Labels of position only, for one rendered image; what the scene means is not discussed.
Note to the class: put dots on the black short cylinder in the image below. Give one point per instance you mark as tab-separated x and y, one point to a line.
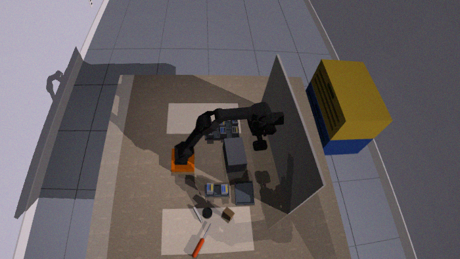
207	212

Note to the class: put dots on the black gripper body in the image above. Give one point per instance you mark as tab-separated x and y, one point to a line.
260	144

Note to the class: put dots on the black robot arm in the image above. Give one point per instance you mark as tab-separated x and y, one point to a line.
259	113

